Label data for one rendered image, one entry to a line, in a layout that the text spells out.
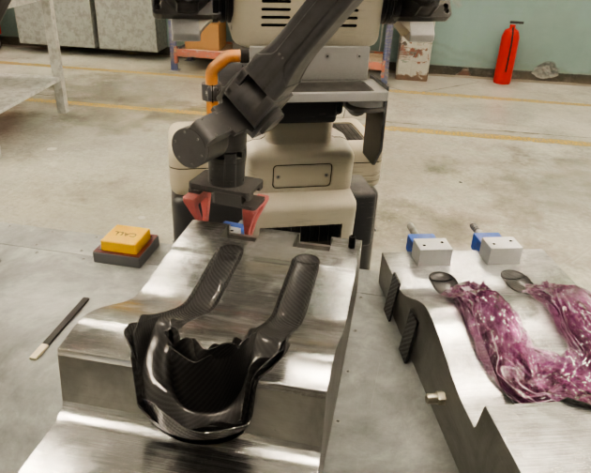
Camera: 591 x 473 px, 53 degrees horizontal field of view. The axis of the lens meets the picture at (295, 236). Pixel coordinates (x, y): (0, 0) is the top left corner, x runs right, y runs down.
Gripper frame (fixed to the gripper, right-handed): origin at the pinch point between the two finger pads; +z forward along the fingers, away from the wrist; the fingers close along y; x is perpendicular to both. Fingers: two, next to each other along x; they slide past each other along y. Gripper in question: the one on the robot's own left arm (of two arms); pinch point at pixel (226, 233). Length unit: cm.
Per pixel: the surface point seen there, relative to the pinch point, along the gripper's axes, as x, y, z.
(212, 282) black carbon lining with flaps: -19.7, 6.7, -3.3
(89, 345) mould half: -41.6, 4.0, -8.1
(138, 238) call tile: -5.9, -12.8, 1.1
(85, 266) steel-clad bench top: -11.0, -19.5, 5.0
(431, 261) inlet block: -0.4, 33.0, -2.4
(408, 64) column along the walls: 495, -31, 61
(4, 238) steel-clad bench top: -8.3, -37.6, 5.3
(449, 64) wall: 531, 4, 63
